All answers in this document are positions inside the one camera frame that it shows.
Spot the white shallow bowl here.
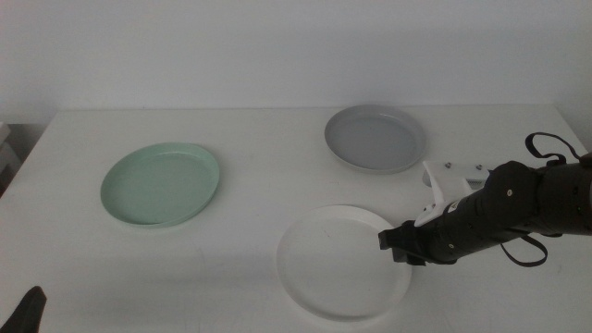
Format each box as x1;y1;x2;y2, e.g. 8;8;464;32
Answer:
276;204;413;324

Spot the grey shallow bowl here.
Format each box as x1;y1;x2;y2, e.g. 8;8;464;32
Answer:
323;104;427;176

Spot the pale green shallow bowl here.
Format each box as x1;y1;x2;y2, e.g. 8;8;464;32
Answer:
100;142;221;228

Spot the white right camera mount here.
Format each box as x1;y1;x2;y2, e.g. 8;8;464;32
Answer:
413;159;490;228

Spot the black cable loop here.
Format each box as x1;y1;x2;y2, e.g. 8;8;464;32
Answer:
524;131;582;167
499;234;549;268

